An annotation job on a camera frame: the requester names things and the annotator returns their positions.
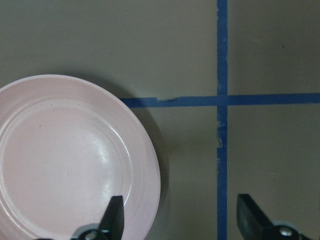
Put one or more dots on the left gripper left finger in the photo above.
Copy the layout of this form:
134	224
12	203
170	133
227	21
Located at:
112	224

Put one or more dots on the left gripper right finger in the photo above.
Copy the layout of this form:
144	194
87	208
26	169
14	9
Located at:
254	224

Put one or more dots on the pink plate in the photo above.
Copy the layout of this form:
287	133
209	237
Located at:
66	147

